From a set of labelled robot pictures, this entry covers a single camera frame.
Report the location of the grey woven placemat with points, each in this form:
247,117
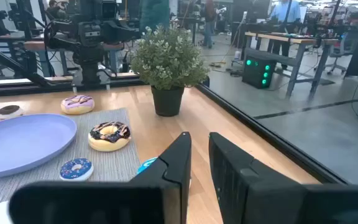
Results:
113,165

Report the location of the purple plate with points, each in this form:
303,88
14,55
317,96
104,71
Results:
20,144

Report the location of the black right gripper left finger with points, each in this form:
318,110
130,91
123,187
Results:
104,202

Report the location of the grey office chair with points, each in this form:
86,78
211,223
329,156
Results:
337,51

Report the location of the small blue sprinkled donut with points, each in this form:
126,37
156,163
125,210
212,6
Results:
70,174

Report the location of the green artificial plant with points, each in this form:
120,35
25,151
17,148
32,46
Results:
168,59

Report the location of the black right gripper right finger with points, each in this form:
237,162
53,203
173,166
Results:
259,199

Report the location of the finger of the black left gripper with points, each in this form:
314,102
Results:
62,34
118,31

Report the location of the wooden workbench with grey legs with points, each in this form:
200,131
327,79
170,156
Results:
291,40

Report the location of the light blue iced donut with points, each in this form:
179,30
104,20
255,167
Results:
145,165

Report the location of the black computer with green lights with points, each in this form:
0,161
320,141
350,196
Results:
258,73

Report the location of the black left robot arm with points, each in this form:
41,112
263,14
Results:
90,67

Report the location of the person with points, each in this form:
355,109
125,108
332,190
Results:
210,21
286,12
56,7

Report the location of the black plant pot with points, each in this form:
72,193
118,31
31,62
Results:
167,101

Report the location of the black aluminium table frame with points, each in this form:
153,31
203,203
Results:
26,88

